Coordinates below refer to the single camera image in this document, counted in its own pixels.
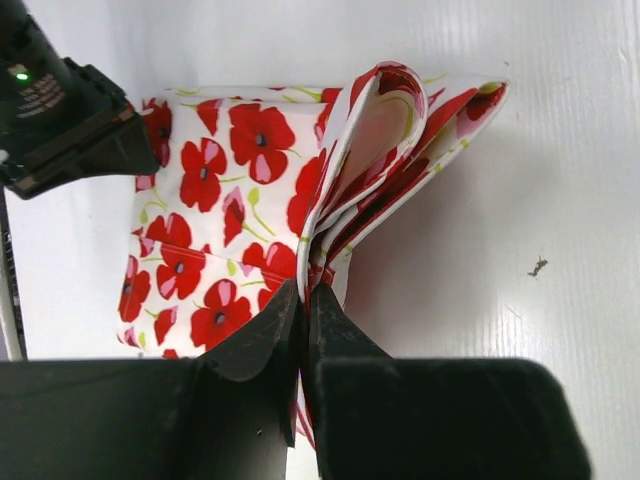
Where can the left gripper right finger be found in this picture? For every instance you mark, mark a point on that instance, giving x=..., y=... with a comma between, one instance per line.
x=379, y=417

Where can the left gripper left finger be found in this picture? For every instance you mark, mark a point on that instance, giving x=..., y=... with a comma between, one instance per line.
x=227, y=414

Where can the red poppy print skirt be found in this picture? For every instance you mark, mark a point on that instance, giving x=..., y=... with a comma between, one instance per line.
x=260, y=185

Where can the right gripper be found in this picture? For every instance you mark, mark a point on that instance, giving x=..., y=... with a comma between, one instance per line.
x=60, y=121

